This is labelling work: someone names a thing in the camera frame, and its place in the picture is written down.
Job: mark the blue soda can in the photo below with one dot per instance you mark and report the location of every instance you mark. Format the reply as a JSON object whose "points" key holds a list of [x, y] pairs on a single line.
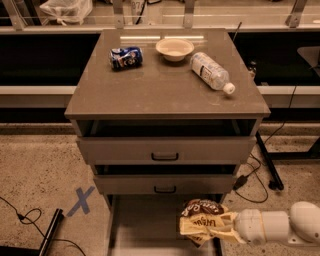
{"points": [[125, 58]]}

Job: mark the white bowl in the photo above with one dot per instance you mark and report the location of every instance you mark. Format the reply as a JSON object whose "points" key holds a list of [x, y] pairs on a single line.
{"points": [[174, 49]]}

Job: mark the grey middle drawer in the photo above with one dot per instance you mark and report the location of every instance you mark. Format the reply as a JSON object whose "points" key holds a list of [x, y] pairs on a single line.
{"points": [[165, 179]]}

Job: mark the blue tape cross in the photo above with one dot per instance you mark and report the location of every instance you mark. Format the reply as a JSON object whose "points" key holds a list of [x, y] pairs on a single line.
{"points": [[82, 201]]}

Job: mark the white plastic bag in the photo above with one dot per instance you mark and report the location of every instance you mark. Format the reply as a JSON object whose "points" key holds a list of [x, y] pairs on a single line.
{"points": [[67, 11]]}

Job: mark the clear plastic water bottle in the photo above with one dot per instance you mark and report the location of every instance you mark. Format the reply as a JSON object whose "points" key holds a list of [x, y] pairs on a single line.
{"points": [[213, 74]]}

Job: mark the grey drawer cabinet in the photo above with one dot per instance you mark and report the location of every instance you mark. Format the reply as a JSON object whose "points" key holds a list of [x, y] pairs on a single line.
{"points": [[159, 89]]}

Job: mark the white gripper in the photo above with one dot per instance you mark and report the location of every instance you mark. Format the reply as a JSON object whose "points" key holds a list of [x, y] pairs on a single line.
{"points": [[248, 225]]}

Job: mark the brown chip bag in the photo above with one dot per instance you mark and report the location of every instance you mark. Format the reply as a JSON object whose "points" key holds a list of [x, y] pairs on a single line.
{"points": [[193, 223]]}

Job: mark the black stand leg right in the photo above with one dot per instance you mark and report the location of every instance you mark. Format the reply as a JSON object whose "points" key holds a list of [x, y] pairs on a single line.
{"points": [[275, 183]]}

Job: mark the metal railing shelf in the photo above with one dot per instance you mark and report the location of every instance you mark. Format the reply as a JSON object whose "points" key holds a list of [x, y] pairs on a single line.
{"points": [[26, 16]]}

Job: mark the black bar left floor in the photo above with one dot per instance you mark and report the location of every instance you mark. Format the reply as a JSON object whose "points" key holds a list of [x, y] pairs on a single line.
{"points": [[50, 233]]}

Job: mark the grey bottom drawer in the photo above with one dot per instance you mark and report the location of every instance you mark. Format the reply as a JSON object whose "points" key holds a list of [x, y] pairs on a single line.
{"points": [[148, 225]]}

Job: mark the grey drawer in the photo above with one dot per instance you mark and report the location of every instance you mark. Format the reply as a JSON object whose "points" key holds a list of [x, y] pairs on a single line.
{"points": [[168, 141], [165, 179], [148, 225]]}

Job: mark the grey top drawer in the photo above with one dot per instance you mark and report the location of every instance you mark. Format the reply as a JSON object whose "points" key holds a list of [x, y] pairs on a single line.
{"points": [[168, 141]]}

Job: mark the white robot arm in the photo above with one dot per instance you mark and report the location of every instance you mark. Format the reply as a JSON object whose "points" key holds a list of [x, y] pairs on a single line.
{"points": [[299, 228]]}

